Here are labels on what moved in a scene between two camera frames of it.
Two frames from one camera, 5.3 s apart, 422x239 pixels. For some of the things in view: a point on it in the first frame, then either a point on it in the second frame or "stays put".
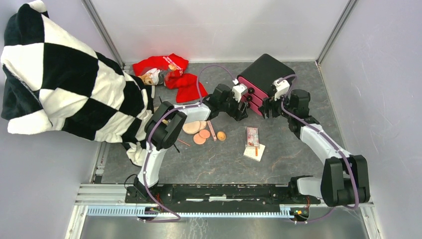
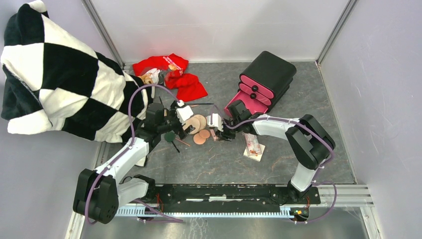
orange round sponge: (204, 134) stays put
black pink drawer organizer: (259, 79) stays put
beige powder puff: (202, 124) stays put
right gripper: (268, 103) -> (224, 135)
